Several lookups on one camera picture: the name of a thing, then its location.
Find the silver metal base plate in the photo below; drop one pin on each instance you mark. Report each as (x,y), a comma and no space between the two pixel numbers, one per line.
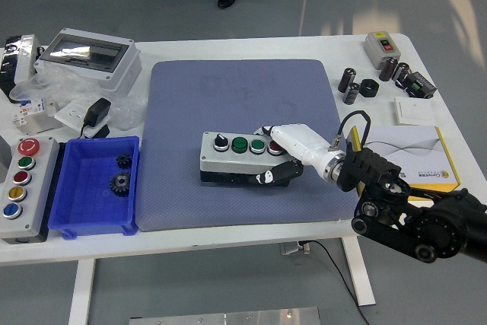
(228,317)

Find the grey four-button control box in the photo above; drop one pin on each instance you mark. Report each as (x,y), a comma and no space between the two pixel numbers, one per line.
(228,159)

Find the yellow white cardboard box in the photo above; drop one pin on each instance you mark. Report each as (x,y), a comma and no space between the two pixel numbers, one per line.
(418,150)

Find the black white wrapped device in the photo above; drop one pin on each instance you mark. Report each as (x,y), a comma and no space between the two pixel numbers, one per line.
(24,58)

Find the grey enclosure with clear lid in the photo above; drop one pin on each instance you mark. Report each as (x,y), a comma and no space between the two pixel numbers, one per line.
(76,49)

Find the black module with green label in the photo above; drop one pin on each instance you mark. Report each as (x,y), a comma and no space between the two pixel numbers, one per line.
(420,85)

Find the grey metal block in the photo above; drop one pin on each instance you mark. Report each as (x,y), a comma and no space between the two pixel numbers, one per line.
(4,161)

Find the large black bevel gear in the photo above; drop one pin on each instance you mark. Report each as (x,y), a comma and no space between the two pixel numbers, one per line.
(121,185)

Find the white wall switch plate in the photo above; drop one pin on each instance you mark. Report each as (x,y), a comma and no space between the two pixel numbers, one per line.
(414,111)

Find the white table leg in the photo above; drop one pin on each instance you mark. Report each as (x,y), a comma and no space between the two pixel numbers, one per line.
(359,271)
(81,290)

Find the small black bevel gear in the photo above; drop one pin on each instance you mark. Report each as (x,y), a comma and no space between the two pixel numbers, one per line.
(123,160)

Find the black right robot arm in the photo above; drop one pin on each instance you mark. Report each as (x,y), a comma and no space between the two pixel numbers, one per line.
(437,233)

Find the grey red-black switch box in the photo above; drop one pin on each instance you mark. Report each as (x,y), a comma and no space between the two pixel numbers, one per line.
(380,53)

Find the grey metal bracket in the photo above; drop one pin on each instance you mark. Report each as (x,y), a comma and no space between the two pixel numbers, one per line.
(42,125)

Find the grey five-button control box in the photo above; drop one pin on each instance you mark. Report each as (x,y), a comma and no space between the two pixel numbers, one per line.
(38,173)

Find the grey under-table power box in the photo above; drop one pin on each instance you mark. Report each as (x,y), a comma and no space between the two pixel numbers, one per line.
(293,248)

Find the white circuit breaker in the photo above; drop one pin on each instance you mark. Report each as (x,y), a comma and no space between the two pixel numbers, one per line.
(30,108)

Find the blue plastic bin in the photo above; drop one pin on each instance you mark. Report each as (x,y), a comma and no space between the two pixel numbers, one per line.
(87,207)

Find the black cylindrical capacitor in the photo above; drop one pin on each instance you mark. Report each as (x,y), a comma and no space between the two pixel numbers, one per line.
(351,93)
(400,72)
(388,69)
(347,79)

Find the grey-blue padded mat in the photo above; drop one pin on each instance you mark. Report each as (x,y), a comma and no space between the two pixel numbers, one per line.
(213,93)

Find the black power adapter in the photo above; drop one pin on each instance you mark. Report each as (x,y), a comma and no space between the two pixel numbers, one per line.
(97,110)

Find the clear plastic bag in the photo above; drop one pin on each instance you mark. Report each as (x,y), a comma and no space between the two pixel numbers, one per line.
(68,89)

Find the white wall socket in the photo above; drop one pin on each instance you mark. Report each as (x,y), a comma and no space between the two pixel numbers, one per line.
(70,112)

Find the black hex nut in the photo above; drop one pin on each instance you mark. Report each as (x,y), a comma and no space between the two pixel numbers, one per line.
(364,87)

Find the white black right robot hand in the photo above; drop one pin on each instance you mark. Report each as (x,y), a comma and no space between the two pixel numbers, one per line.
(300,140)

